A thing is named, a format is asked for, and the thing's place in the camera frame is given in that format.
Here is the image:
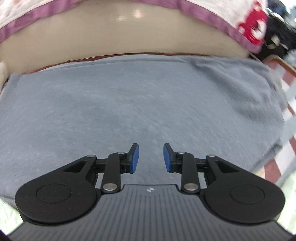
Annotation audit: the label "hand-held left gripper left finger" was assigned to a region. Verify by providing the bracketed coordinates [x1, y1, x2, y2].
[62, 143, 140, 194]

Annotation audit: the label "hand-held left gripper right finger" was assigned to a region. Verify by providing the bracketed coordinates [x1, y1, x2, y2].
[163, 143, 240, 194]

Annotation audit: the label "grey sweatpants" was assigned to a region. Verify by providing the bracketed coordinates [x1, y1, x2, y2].
[0, 54, 288, 209]

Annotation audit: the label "dark clothes pile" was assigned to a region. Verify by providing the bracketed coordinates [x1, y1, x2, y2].
[259, 0, 296, 70]

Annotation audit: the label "checked rug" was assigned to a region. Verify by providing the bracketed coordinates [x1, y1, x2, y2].
[35, 52, 296, 188]

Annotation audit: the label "red printed quilt purple ruffle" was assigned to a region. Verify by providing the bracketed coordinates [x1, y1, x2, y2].
[0, 0, 270, 54]

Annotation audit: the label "white folded garment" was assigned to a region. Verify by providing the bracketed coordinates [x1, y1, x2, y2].
[0, 61, 10, 87]

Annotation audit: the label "beige bed frame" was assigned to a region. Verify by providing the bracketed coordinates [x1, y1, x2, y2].
[0, 0, 251, 76]

